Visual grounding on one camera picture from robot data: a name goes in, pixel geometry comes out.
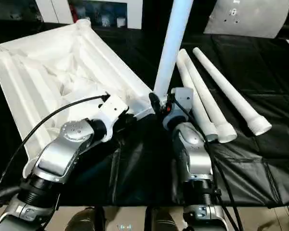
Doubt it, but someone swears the white plastic table leg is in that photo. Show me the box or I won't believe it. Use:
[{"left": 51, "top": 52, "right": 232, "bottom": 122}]
[
  {"left": 192, "top": 47, "right": 273, "bottom": 136},
  {"left": 178, "top": 48, "right": 238, "bottom": 144},
  {"left": 176, "top": 52, "right": 219, "bottom": 142},
  {"left": 153, "top": 0, "right": 195, "bottom": 100}
]

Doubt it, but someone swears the white plastic table top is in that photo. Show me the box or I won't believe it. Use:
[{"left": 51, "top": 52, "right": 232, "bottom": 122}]
[{"left": 0, "top": 18, "right": 155, "bottom": 160}]

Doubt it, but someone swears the black box with yellow label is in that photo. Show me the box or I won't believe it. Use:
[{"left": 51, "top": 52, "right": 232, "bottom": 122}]
[{"left": 143, "top": 0, "right": 220, "bottom": 38}]

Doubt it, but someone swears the black right robot foot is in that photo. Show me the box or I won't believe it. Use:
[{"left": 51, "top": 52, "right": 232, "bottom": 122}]
[{"left": 144, "top": 207, "right": 182, "bottom": 231}]

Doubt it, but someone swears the black robot foot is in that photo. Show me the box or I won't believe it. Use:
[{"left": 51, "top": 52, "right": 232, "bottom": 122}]
[
  {"left": 144, "top": 207, "right": 182, "bottom": 231},
  {"left": 65, "top": 207, "right": 107, "bottom": 231}
]

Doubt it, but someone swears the black left robot foot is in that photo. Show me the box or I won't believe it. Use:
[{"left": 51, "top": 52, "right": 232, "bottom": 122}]
[{"left": 65, "top": 207, "right": 107, "bottom": 231}]

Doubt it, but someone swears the white cabinet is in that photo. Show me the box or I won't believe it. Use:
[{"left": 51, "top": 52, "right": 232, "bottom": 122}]
[{"left": 34, "top": 0, "right": 145, "bottom": 30}]

